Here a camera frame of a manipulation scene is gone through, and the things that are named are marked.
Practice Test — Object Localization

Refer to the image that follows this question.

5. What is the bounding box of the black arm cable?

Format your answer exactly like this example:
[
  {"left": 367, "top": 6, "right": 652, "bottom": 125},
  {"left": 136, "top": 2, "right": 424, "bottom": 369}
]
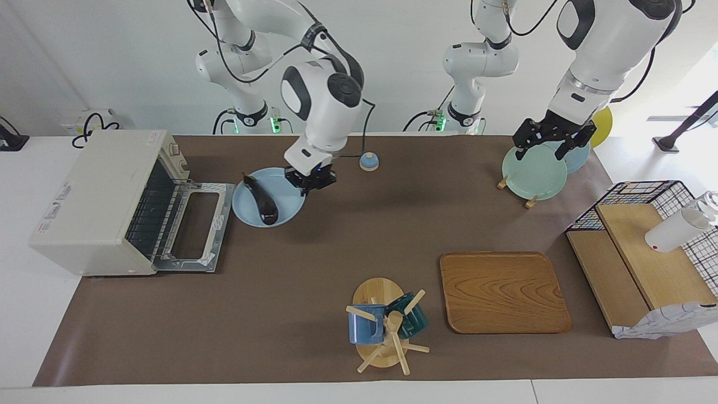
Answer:
[
  {"left": 205, "top": 0, "right": 376, "bottom": 160},
  {"left": 505, "top": 0, "right": 696, "bottom": 103}
]

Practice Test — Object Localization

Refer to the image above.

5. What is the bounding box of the sky blue plate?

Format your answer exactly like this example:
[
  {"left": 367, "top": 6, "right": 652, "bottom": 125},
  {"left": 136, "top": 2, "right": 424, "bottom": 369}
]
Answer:
[{"left": 553, "top": 139, "right": 591, "bottom": 175}]

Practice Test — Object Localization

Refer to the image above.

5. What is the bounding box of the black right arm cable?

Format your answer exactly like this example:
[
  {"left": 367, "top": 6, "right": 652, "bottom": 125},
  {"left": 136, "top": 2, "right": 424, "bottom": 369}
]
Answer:
[{"left": 205, "top": 0, "right": 376, "bottom": 160}]

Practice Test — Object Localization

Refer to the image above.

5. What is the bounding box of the white power strip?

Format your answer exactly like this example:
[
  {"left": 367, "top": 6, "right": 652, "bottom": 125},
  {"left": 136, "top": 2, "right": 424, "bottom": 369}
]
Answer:
[{"left": 61, "top": 108, "right": 121, "bottom": 137}]

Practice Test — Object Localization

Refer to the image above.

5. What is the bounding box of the dark teal mug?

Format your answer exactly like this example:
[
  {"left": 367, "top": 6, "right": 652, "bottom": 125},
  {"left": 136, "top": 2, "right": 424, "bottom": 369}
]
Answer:
[{"left": 386, "top": 292, "right": 430, "bottom": 339}]

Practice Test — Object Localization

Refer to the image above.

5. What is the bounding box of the wooden serving tray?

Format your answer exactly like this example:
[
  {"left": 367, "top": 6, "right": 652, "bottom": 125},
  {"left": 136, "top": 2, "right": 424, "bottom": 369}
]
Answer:
[{"left": 439, "top": 251, "right": 572, "bottom": 335}]

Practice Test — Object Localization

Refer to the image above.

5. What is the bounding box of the white toaster oven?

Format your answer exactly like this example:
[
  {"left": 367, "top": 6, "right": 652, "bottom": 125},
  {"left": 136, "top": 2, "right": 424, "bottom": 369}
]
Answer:
[{"left": 28, "top": 130, "right": 191, "bottom": 277}]

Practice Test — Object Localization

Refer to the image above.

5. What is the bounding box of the wooden two-step shelf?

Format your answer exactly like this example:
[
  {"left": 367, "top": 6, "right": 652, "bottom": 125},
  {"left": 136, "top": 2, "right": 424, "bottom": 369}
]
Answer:
[{"left": 565, "top": 203, "right": 718, "bottom": 337}]

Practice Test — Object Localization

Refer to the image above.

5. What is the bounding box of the brown table mat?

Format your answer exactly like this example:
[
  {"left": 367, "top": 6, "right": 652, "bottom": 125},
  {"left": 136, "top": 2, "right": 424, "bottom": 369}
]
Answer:
[{"left": 33, "top": 135, "right": 718, "bottom": 388}]

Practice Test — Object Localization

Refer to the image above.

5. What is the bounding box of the dark purple eggplant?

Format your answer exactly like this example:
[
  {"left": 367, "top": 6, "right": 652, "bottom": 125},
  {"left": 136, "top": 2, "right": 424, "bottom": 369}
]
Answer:
[{"left": 242, "top": 173, "right": 279, "bottom": 226}]

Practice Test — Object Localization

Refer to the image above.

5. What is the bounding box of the black wire basket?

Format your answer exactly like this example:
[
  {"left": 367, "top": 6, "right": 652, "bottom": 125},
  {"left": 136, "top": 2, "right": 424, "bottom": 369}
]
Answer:
[{"left": 565, "top": 180, "right": 718, "bottom": 298}]

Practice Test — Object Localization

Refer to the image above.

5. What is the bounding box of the white cup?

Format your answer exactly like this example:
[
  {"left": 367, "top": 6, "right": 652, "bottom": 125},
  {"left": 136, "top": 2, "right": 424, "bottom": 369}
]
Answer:
[{"left": 645, "top": 191, "right": 718, "bottom": 254}]

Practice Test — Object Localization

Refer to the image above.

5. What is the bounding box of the yellow plate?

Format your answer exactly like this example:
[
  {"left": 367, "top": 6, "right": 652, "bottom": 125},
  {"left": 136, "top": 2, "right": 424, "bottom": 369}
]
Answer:
[{"left": 589, "top": 107, "right": 614, "bottom": 149}]

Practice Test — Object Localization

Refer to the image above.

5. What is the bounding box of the blue mug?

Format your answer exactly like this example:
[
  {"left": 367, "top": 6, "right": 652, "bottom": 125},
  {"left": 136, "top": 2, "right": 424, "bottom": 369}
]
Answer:
[{"left": 348, "top": 304, "right": 388, "bottom": 345}]

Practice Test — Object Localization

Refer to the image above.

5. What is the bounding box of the black coiled cable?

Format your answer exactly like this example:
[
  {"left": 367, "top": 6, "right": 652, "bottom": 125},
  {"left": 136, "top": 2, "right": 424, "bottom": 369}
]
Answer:
[{"left": 71, "top": 112, "right": 121, "bottom": 149}]

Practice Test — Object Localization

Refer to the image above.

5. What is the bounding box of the black base cable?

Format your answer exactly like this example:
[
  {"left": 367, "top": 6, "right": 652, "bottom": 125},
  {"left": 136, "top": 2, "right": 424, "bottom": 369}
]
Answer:
[
  {"left": 212, "top": 108, "right": 237, "bottom": 135},
  {"left": 404, "top": 84, "right": 456, "bottom": 133}
]

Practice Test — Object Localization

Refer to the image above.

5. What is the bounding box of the white checked cloth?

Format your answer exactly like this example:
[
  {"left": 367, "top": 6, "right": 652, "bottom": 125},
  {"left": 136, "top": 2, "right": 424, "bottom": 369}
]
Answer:
[{"left": 613, "top": 302, "right": 718, "bottom": 340}]

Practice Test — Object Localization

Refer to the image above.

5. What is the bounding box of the black clamp mount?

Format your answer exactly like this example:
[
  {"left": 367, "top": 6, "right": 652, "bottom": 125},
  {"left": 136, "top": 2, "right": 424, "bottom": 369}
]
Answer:
[{"left": 0, "top": 116, "right": 30, "bottom": 152}]

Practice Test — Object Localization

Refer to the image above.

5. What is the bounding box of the glass oven door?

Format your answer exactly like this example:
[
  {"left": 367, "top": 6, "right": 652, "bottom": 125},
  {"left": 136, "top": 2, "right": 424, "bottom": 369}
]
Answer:
[{"left": 150, "top": 181, "right": 236, "bottom": 274}]

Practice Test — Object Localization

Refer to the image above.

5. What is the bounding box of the mint green plate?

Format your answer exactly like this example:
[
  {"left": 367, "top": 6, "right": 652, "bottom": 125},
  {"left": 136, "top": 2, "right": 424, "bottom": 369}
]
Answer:
[{"left": 501, "top": 143, "right": 568, "bottom": 201}]

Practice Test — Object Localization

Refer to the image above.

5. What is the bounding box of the black stand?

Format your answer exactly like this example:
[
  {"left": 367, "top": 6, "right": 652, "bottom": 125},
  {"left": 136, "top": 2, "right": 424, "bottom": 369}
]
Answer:
[{"left": 652, "top": 90, "right": 718, "bottom": 153}]

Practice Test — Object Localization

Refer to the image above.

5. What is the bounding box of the light blue plate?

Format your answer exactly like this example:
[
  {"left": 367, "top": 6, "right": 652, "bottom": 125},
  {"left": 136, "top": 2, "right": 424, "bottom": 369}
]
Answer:
[{"left": 232, "top": 167, "right": 306, "bottom": 228}]

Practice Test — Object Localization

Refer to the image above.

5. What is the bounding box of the black left base cable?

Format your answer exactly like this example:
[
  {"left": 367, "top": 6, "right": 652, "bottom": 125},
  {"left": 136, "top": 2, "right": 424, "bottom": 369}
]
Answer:
[{"left": 404, "top": 84, "right": 456, "bottom": 133}]

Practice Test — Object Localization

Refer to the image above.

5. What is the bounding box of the wooden mug tree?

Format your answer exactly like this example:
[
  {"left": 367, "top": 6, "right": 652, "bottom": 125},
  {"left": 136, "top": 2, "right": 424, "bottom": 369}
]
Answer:
[{"left": 346, "top": 277, "right": 431, "bottom": 376}]

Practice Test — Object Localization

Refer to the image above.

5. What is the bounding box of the wooden plate rack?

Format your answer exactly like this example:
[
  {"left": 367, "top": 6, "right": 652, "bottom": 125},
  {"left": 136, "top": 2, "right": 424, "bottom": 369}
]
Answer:
[{"left": 497, "top": 175, "right": 539, "bottom": 209}]

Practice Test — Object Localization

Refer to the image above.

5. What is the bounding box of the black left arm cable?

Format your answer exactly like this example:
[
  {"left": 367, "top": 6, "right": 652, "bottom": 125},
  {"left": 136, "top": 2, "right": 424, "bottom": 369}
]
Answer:
[{"left": 505, "top": 0, "right": 696, "bottom": 103}]

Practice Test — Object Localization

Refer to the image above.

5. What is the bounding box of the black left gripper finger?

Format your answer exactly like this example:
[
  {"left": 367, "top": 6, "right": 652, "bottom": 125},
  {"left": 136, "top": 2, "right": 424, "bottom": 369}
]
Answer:
[
  {"left": 513, "top": 118, "right": 542, "bottom": 162},
  {"left": 555, "top": 123, "right": 597, "bottom": 163}
]

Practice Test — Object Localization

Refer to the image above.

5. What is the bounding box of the black right base cable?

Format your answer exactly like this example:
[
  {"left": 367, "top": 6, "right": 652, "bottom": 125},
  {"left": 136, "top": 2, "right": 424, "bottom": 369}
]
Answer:
[{"left": 212, "top": 108, "right": 237, "bottom": 135}]

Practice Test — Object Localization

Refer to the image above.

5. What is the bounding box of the oven wire rack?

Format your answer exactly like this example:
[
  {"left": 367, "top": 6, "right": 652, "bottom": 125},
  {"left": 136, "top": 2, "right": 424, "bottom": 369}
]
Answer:
[{"left": 125, "top": 160, "right": 194, "bottom": 260}]

